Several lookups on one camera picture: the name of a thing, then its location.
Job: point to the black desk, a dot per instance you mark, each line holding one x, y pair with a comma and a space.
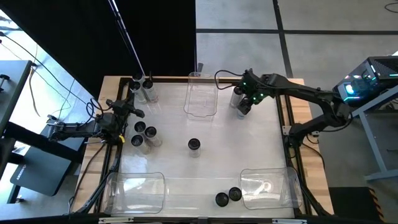
14, 90

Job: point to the black flat base plate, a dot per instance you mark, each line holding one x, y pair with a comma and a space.
40, 174

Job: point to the small grey clamp post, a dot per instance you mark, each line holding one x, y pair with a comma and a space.
200, 68

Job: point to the black box hazard stripes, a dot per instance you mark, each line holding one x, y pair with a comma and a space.
348, 203

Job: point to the small black clamp post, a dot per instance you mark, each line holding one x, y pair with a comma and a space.
150, 75

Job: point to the grey metal desk frame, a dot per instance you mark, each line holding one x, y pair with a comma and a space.
376, 146

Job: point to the silver metal bracket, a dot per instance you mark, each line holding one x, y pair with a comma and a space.
289, 221
116, 220

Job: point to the silver metal pole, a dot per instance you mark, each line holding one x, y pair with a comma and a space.
124, 34

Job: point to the clear plastic bin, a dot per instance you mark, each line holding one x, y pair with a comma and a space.
273, 189
200, 102
133, 193

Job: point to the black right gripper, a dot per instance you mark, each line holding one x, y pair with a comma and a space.
253, 87

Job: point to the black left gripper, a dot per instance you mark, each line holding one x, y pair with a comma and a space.
121, 106

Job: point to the black backdrop curtain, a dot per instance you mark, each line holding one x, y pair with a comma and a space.
77, 37

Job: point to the white can red stripe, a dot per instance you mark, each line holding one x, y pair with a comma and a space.
140, 126
148, 84
234, 101

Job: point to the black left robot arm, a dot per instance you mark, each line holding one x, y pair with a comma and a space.
71, 130

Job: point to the black desk leg bar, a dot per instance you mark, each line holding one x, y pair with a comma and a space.
62, 152

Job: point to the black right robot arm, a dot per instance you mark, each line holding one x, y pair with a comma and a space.
311, 91

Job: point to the black RGB computer tower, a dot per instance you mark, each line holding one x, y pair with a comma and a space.
382, 68

